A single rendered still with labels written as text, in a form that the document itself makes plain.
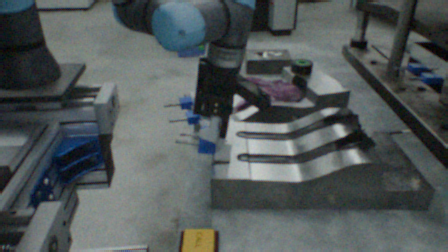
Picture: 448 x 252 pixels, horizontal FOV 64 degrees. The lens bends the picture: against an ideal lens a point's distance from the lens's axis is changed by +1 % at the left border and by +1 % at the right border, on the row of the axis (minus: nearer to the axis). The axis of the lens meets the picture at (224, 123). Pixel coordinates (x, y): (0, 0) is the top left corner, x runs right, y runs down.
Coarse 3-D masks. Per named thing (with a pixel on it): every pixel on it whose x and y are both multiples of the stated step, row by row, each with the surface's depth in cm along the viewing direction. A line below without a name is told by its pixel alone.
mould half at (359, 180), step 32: (256, 128) 98; (288, 128) 98; (352, 128) 89; (320, 160) 82; (352, 160) 77; (384, 160) 90; (224, 192) 80; (256, 192) 80; (288, 192) 80; (320, 192) 80; (352, 192) 80; (384, 192) 80; (416, 192) 80
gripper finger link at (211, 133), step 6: (216, 120) 75; (210, 126) 76; (216, 126) 76; (204, 132) 76; (210, 132) 77; (216, 132) 77; (204, 138) 77; (210, 138) 77; (216, 138) 77; (222, 138) 76; (222, 144) 78; (216, 150) 80
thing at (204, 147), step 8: (192, 144) 83; (200, 144) 81; (208, 144) 81; (216, 144) 81; (224, 144) 80; (200, 152) 82; (208, 152) 82; (216, 152) 82; (224, 152) 81; (224, 160) 83
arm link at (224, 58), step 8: (208, 48) 67; (216, 48) 65; (240, 48) 71; (208, 56) 68; (216, 56) 66; (224, 56) 65; (232, 56) 66; (240, 56) 67; (216, 64) 67; (224, 64) 67; (232, 64) 67; (240, 64) 68
